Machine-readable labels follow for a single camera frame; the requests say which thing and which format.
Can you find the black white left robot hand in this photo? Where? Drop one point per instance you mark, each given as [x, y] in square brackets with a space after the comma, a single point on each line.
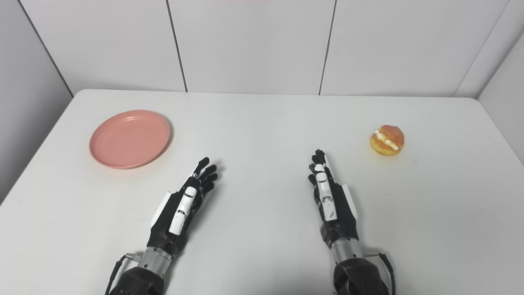
[172, 229]

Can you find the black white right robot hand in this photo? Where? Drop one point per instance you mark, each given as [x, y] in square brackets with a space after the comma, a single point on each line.
[342, 221]

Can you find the cream puff pastry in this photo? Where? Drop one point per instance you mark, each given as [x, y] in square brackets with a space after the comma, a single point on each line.
[387, 141]

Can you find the pink round plate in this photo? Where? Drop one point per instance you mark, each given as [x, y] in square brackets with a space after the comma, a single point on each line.
[129, 139]

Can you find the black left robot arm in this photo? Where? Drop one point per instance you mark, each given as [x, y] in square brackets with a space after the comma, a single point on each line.
[139, 282]

